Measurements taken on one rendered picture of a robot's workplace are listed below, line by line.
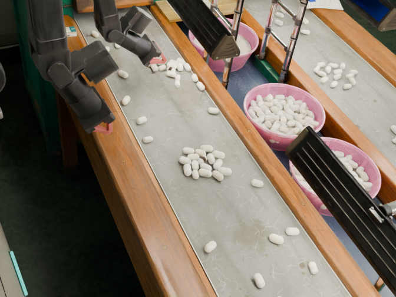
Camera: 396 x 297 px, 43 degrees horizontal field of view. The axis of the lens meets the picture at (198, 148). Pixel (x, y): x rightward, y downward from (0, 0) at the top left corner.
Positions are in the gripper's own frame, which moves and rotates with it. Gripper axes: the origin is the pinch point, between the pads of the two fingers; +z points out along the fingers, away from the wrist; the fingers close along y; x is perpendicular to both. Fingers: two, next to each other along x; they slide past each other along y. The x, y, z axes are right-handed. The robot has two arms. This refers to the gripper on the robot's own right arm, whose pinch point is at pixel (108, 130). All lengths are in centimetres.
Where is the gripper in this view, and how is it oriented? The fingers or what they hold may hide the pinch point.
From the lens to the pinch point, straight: 115.1
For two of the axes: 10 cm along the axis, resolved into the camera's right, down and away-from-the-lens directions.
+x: -8.2, 5.7, -0.6
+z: 2.9, 5.1, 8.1
